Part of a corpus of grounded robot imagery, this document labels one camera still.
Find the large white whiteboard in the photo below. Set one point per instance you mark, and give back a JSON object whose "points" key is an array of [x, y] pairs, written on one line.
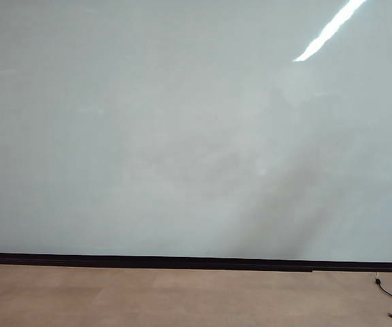
{"points": [[148, 119]]}

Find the black whiteboard bottom rail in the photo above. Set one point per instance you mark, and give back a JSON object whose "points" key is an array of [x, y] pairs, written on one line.
{"points": [[182, 262]]}

